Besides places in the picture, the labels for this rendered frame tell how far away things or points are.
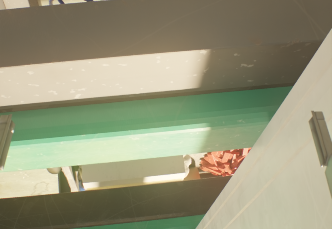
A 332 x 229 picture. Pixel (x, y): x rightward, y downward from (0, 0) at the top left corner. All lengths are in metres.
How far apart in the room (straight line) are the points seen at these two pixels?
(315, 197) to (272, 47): 0.05
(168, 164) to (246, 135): 0.68
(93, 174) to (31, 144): 0.69
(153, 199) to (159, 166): 0.48
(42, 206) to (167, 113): 0.23
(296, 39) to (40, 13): 0.08
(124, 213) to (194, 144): 0.20
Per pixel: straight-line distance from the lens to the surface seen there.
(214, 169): 1.14
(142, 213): 0.40
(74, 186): 1.12
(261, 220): 0.22
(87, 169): 0.88
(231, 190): 0.26
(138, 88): 0.18
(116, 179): 0.88
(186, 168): 1.07
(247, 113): 0.19
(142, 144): 0.20
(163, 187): 0.40
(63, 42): 0.16
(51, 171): 1.18
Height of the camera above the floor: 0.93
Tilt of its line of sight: 23 degrees down
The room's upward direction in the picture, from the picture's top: 172 degrees clockwise
